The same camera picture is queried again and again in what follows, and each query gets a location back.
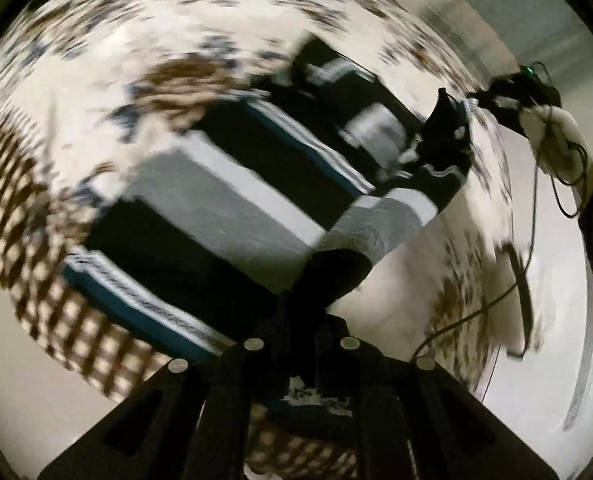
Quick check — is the black striped knit sweater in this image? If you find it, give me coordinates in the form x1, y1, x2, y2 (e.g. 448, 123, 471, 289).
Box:
63, 38, 471, 362

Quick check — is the white gloved right hand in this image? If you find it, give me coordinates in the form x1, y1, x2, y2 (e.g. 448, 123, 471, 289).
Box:
520, 105, 593, 202

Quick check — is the brown checkered cloth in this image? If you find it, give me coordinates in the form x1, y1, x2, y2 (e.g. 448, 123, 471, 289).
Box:
0, 98, 357, 478

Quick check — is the white floral bed blanket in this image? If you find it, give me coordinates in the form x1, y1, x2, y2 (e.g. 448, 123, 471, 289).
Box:
0, 0, 526, 400

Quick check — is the black cable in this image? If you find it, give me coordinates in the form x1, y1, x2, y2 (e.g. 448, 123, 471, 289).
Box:
410, 62, 590, 361

